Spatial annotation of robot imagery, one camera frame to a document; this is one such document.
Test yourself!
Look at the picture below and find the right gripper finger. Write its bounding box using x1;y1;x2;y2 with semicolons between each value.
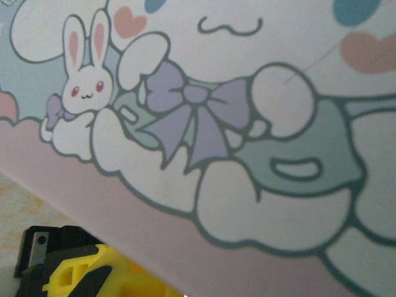
14;225;186;297

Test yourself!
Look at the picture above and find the cartoon printed tin box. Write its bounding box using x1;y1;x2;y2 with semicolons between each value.
0;0;396;297

